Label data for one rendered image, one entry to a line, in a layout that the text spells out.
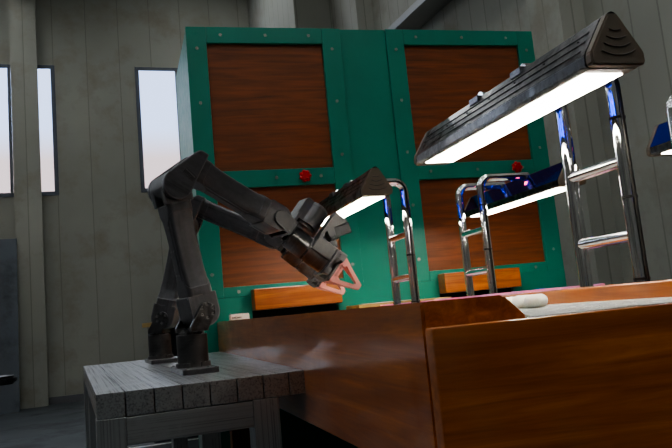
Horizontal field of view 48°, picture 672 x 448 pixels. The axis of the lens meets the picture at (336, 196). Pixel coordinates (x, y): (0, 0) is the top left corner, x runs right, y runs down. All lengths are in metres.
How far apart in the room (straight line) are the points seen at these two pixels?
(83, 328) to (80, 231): 1.17
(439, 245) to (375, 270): 0.27
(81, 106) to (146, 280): 2.33
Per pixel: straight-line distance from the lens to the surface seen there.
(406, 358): 0.84
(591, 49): 1.03
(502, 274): 2.81
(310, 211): 1.74
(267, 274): 2.60
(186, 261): 1.57
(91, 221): 9.75
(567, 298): 1.33
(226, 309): 2.56
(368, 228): 2.70
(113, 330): 9.66
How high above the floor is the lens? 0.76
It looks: 9 degrees up
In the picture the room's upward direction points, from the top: 5 degrees counter-clockwise
